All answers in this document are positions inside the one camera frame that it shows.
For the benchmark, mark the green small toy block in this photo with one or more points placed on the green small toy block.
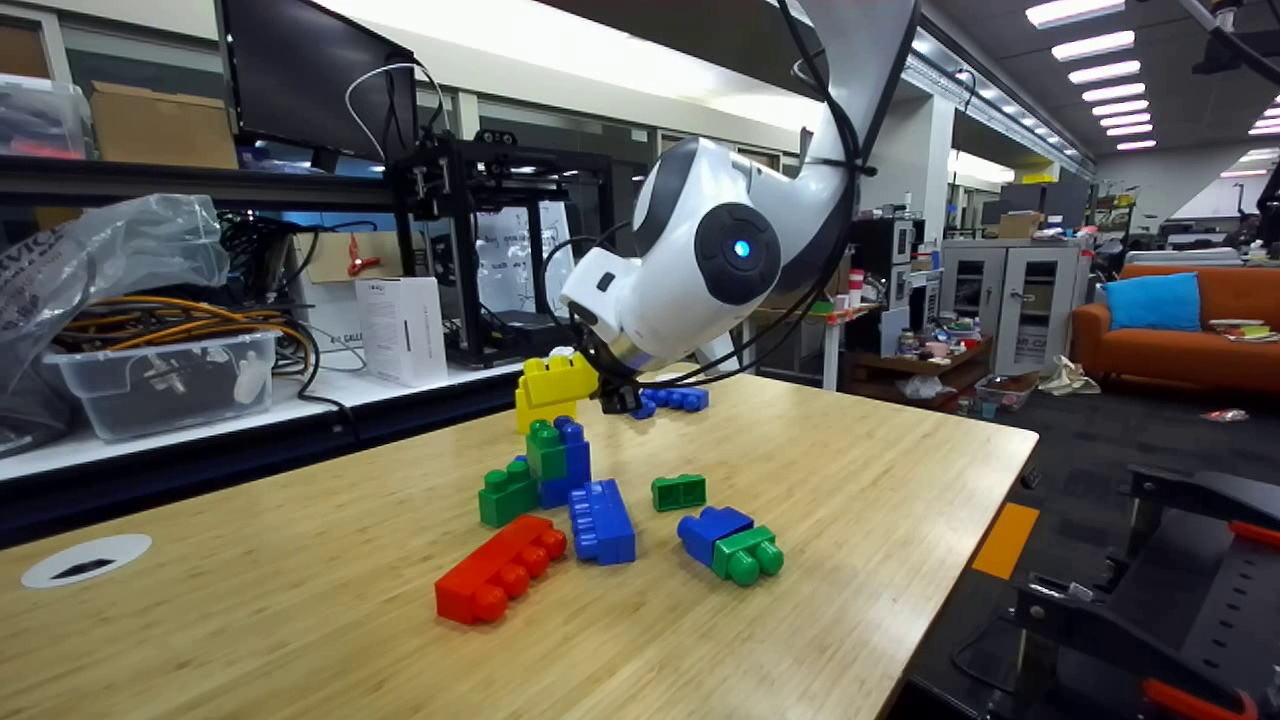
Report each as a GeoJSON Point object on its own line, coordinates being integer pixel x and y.
{"type": "Point", "coordinates": [744, 555]}
{"type": "Point", "coordinates": [676, 491]}

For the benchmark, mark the blue square toy block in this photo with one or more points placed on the blue square toy block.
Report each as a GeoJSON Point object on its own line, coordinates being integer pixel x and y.
{"type": "Point", "coordinates": [578, 464]}

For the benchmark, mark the black computer monitor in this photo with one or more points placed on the black computer monitor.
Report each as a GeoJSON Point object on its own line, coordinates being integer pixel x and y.
{"type": "Point", "coordinates": [312, 64]}

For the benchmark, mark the black equipment stand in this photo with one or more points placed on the black equipment stand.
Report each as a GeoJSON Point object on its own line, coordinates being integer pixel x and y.
{"type": "Point", "coordinates": [1146, 613]}

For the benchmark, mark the blue cushion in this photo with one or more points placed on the blue cushion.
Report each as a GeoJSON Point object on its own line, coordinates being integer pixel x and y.
{"type": "Point", "coordinates": [1153, 301]}

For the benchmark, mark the blue long toy block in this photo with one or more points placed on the blue long toy block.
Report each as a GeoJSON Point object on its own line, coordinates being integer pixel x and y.
{"type": "Point", "coordinates": [674, 397]}
{"type": "Point", "coordinates": [603, 522]}

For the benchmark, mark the red long toy block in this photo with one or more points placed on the red long toy block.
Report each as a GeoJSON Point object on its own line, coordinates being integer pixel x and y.
{"type": "Point", "coordinates": [500, 571]}

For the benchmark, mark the yellow wide toy block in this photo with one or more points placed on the yellow wide toy block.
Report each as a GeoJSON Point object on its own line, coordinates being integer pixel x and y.
{"type": "Point", "coordinates": [561, 376]}

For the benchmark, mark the black frame 3D printer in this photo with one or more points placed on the black frame 3D printer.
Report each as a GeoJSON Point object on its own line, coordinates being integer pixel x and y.
{"type": "Point", "coordinates": [493, 243]}

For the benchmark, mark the grey glass door cabinet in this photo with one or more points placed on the grey glass door cabinet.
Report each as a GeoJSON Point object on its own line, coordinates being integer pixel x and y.
{"type": "Point", "coordinates": [1004, 301]}

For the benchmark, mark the clear plastic storage bin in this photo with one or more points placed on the clear plastic storage bin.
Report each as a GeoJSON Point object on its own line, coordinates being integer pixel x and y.
{"type": "Point", "coordinates": [167, 384]}

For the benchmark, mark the orange floor tape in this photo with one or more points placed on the orange floor tape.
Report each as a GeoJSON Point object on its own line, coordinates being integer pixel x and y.
{"type": "Point", "coordinates": [1004, 542]}

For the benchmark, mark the white round table grommet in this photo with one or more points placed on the white round table grommet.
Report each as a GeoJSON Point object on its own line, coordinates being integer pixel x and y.
{"type": "Point", "coordinates": [87, 563]}

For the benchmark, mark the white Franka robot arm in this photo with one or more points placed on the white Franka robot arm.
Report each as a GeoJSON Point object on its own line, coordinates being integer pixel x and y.
{"type": "Point", "coordinates": [695, 264]}

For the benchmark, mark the blue small toy block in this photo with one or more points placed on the blue small toy block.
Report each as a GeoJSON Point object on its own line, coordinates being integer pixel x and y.
{"type": "Point", "coordinates": [706, 528]}

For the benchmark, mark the ceiling light panel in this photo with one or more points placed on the ceiling light panel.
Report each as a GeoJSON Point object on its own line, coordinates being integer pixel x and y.
{"type": "Point", "coordinates": [1107, 75]}
{"type": "Point", "coordinates": [1072, 13]}
{"type": "Point", "coordinates": [1093, 47]}

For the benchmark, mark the brown cardboard box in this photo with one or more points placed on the brown cardboard box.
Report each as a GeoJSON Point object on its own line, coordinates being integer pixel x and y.
{"type": "Point", "coordinates": [160, 121]}

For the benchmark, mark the white cardboard box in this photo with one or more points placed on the white cardboard box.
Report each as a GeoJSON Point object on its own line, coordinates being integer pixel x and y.
{"type": "Point", "coordinates": [399, 324]}

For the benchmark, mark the orange sofa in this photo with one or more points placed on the orange sofa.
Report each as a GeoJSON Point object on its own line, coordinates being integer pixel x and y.
{"type": "Point", "coordinates": [1180, 351]}

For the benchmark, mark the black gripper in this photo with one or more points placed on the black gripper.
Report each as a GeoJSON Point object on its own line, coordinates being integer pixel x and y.
{"type": "Point", "coordinates": [606, 351]}

